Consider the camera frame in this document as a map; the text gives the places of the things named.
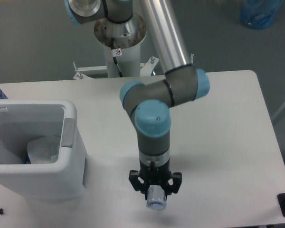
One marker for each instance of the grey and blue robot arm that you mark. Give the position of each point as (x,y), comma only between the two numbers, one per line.
(146,105)

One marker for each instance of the white plastic trash can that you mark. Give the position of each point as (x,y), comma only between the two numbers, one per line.
(22,121)

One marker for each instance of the blue plastic bag on floor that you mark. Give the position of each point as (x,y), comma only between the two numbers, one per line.
(259,14)

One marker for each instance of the colourful snack wrapper in bin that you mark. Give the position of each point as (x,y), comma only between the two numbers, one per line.
(26,159)

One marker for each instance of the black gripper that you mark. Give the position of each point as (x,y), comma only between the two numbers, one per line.
(151,175)

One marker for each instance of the crushed clear plastic bottle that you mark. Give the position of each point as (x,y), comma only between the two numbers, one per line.
(156,198)

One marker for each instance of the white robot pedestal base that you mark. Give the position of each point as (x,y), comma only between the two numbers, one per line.
(121,43)

